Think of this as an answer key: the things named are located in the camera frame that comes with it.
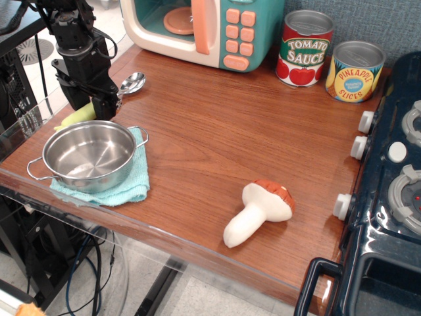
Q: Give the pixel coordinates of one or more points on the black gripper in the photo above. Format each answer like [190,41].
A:
[83,75]

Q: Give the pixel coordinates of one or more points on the spoon with green handle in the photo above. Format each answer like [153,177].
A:
[132,84]

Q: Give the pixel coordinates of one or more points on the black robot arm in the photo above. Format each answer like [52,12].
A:
[70,22]

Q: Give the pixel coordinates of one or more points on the plush white brown mushroom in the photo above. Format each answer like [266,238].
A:
[263,200]

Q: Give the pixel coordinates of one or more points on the stainless steel pot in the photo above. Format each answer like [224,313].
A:
[61,149]

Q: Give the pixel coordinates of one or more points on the light blue cloth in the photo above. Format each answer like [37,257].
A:
[131,187]

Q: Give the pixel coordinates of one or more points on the black desk left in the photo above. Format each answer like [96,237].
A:
[30,25]

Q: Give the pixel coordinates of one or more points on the toy microwave teal cream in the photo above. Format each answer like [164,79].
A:
[231,35]

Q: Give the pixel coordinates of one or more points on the tomato sauce can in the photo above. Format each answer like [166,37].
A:
[305,42]

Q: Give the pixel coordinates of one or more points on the pineapple slices can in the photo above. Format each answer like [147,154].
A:
[354,71]

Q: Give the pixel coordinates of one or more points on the white stove knob middle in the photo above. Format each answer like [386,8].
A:
[358,147]

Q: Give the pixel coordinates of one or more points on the white stove knob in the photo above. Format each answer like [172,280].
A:
[358,147]
[341,206]
[366,121]

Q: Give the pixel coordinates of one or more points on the white stove knob lower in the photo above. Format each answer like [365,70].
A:
[341,206]

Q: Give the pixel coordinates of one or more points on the white stove knob upper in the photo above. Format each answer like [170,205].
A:
[366,121]

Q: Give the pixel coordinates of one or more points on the dark blue toy stove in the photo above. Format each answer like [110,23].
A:
[378,272]

